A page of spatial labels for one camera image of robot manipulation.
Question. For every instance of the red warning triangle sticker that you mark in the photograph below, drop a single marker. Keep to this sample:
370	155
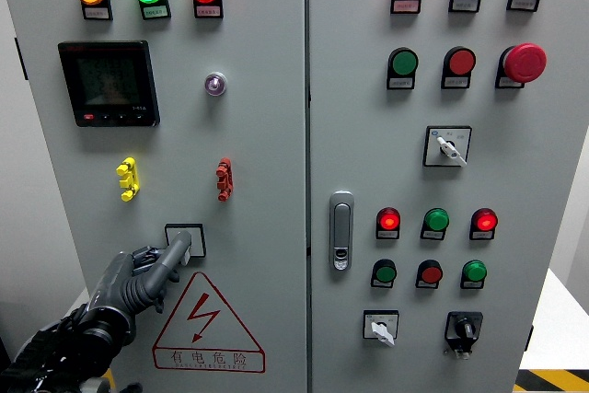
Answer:
204	315

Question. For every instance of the black yellow striped tape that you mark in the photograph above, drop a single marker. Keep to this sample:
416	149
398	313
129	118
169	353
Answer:
552	380
109	379

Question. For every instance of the grey cabinet door with display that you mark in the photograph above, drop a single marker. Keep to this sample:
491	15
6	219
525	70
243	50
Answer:
262	158

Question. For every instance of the black display meter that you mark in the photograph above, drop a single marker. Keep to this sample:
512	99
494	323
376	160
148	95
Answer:
110	82

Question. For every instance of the silver door lock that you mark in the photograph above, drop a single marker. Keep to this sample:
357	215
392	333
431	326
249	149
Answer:
341	227

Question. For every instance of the white round lamp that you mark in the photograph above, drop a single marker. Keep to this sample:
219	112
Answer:
215	84

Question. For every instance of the small label plate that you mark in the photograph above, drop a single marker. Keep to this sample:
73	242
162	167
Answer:
400	83
155	11
431	234
481	234
387	234
426	284
405	6
463	5
381	283
455	82
470	284
209	11
508	82
522	4
97	12

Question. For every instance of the small green push button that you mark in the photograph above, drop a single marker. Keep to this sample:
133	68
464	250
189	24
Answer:
385	273

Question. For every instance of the black cabinet hinge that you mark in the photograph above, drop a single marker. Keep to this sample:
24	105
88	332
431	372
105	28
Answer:
530	338
20	59

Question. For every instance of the small red lit lamp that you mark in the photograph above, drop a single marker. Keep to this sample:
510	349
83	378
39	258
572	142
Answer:
484	220
388	220

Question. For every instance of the grey cabinet door with lock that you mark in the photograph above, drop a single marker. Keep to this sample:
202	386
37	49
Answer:
373	158

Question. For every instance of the small red push button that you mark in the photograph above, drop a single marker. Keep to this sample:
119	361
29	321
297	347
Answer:
430	273

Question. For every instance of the small green domed lamp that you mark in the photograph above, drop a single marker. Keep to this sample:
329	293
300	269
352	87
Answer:
436	219
474	270

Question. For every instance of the large green push button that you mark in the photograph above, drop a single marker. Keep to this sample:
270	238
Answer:
404	62

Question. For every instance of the large red push button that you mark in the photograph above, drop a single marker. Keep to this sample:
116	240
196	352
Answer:
460	61

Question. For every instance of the large red stop button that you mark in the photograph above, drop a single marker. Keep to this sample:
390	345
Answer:
523	63

